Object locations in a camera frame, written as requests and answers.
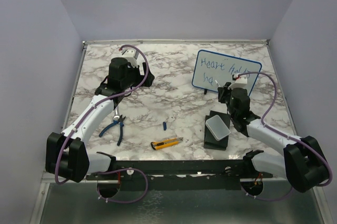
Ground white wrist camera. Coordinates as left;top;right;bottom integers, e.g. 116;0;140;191
228;74;247;89
122;48;139;68

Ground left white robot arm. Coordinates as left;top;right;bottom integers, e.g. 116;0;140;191
45;56;154;185

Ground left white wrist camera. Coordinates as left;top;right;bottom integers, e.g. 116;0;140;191
122;48;139;68

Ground grey white eraser case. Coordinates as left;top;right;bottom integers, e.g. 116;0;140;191
205;115;231;141

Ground black mounting base rail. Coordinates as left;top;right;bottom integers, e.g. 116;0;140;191
86;158;274;192

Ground silver wrench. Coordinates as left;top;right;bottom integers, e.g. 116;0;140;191
112;107;120;123

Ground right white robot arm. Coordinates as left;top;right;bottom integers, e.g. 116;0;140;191
217;82;332;192

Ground blue handled pliers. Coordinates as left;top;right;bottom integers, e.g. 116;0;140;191
98;115;126;146

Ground yellow utility knife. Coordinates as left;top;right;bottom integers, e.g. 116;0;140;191
151;137;183;150

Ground black box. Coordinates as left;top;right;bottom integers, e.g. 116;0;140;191
203;110;232;151

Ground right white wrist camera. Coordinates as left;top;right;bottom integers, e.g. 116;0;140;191
228;74;247;89

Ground blue framed whiteboard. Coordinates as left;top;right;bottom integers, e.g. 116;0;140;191
192;49;262;94

